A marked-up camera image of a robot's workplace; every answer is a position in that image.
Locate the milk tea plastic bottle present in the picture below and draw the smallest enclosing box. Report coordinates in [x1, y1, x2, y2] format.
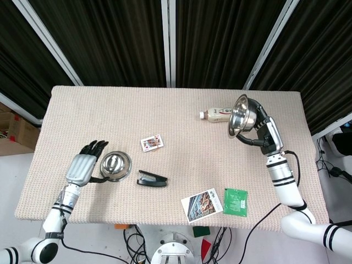
[198, 106, 236, 123]

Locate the brown cardboard box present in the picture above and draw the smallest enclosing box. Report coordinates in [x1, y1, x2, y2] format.
[0, 103, 42, 156]

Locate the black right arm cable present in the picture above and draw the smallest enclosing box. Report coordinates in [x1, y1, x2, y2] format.
[238, 150, 307, 264]

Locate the dark green block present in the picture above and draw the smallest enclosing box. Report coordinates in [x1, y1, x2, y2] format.
[192, 227, 211, 238]

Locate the grey robot torso base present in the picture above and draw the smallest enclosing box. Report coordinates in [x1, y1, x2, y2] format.
[150, 232, 199, 264]

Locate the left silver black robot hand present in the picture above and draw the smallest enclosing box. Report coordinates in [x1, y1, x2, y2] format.
[65, 139, 112, 186]

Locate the stainless steel bowl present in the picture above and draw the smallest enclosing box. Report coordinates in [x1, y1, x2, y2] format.
[99, 150, 133, 182]
[227, 93, 259, 139]

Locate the white machine housing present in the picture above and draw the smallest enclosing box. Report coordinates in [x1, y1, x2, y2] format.
[328, 129, 352, 158]

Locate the black stapler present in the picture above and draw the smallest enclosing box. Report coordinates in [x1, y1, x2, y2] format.
[136, 169, 168, 188]

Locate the white partition frame post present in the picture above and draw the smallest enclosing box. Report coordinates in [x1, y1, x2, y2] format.
[312, 113, 352, 138]
[0, 92, 43, 125]
[243, 0, 297, 91]
[19, 0, 84, 86]
[161, 0, 177, 88]

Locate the green foil packet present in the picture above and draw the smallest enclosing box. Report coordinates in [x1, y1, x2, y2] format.
[222, 187, 250, 218]

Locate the playing card deck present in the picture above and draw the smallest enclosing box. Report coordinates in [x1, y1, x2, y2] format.
[140, 134, 163, 153]

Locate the beige woven table cloth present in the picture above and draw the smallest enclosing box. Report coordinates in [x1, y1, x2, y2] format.
[14, 85, 330, 225]

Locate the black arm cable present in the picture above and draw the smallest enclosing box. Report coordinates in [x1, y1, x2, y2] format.
[238, 150, 307, 264]
[56, 189, 151, 264]

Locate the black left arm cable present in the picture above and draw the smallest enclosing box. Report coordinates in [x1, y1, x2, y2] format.
[56, 189, 151, 264]

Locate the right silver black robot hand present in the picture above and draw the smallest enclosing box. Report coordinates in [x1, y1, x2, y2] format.
[236, 98, 284, 155]

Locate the red flat piece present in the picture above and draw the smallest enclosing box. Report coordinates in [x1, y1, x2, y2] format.
[202, 238, 214, 256]

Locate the black floor cable bundle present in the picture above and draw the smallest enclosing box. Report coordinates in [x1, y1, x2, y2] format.
[123, 224, 151, 264]
[315, 136, 352, 182]
[210, 227, 233, 264]

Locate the black pleated partition screen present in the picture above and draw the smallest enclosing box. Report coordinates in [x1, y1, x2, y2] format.
[175, 0, 287, 89]
[0, 0, 75, 119]
[27, 0, 167, 87]
[252, 0, 352, 129]

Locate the dragon wall postcard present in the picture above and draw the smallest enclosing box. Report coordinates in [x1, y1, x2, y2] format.
[180, 187, 224, 224]

